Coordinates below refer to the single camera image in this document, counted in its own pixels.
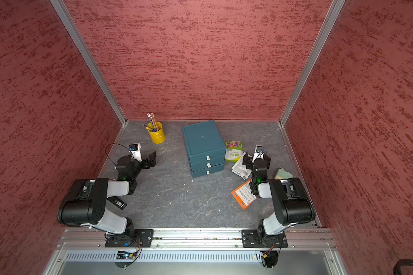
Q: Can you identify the white label seed bag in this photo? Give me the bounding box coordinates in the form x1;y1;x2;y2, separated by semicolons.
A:
231;152;251;180

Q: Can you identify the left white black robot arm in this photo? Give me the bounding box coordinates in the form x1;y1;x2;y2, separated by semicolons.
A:
57;151;157;247

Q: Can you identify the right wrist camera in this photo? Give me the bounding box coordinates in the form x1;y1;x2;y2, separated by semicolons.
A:
252;146;266;161

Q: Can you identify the green flower seed bag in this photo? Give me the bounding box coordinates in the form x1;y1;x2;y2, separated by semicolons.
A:
225;140;243;163

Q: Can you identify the teal three-drawer cabinet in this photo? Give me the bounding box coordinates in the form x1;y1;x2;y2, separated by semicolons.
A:
182;120;226;178

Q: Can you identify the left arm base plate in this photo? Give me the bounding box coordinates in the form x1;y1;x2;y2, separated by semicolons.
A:
105;229;154;248

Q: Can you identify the aluminium front rail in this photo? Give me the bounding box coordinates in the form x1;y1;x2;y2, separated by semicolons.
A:
41;227;348;275

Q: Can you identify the green cream pencil sharpener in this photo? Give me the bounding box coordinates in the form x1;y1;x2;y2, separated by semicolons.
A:
274;168;294;180

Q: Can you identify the black tag with label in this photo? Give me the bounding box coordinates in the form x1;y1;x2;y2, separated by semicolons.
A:
107;196;127;210

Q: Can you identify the orange seed bag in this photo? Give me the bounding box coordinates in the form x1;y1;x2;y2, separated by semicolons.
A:
231;179;257;209

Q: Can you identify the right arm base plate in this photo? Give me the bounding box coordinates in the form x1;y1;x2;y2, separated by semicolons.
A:
241;229;288;249

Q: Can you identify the yellow pencil cup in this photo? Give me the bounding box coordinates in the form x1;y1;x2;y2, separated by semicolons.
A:
148;121;166;144

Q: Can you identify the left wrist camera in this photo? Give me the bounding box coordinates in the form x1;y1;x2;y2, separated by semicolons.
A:
129;143;142;162

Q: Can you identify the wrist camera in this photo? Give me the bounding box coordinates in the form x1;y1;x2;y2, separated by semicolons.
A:
252;146;266;161
129;143;142;162

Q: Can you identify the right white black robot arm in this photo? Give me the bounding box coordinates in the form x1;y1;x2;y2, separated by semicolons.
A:
242;156;316;246

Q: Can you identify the black corrugated hose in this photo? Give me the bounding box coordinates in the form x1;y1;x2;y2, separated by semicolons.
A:
393;258;413;275

